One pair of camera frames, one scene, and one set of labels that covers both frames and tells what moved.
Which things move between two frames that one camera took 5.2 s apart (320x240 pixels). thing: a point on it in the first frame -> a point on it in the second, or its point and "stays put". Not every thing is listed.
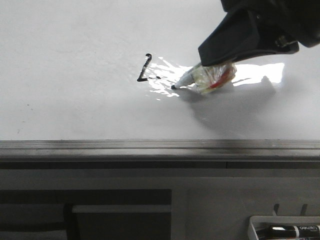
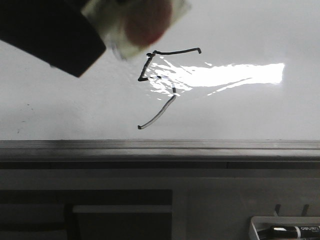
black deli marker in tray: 289,231 stays put
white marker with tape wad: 208,79 -> 129,28
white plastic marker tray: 257,223 stays put
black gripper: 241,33 -> 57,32
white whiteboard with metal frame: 91,81 stays put
